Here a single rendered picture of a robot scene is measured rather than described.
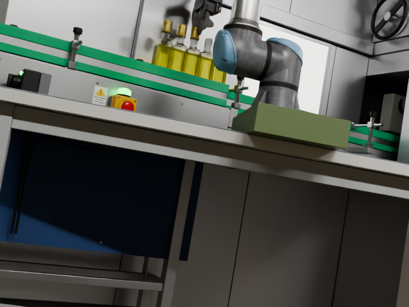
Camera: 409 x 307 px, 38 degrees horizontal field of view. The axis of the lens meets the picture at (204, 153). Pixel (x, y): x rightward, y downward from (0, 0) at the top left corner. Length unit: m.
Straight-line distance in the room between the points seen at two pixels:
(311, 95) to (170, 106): 0.86
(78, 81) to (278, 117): 0.66
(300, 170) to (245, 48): 0.38
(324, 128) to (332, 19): 1.26
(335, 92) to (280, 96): 1.10
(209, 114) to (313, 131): 0.56
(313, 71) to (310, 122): 1.09
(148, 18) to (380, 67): 1.13
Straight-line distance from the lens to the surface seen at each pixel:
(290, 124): 1.58
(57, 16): 2.23
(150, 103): 1.97
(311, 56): 2.68
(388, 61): 2.83
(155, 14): 2.32
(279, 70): 1.72
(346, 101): 2.82
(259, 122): 1.56
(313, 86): 2.67
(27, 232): 1.89
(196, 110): 2.04
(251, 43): 1.70
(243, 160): 1.66
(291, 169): 1.70
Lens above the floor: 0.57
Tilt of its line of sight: 4 degrees up
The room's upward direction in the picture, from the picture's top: 10 degrees clockwise
